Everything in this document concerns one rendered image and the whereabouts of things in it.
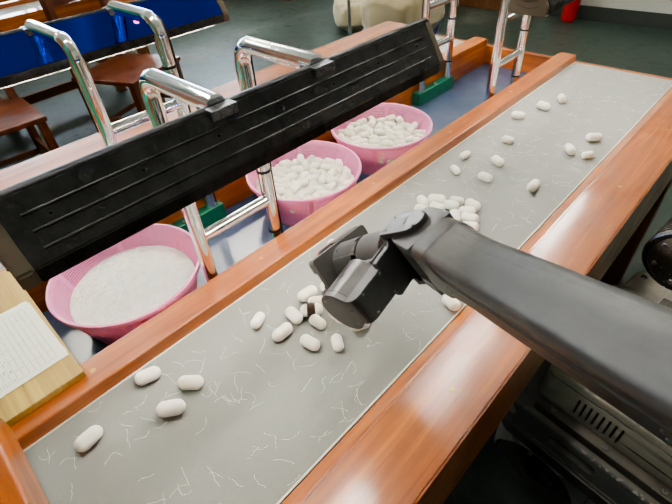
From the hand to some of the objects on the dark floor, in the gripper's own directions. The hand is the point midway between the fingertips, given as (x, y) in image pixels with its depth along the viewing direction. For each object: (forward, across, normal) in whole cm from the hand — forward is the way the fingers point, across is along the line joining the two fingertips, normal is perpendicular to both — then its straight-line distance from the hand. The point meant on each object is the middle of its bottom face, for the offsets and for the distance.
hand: (318, 269), depth 69 cm
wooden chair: (+227, -7, +84) cm, 242 cm away
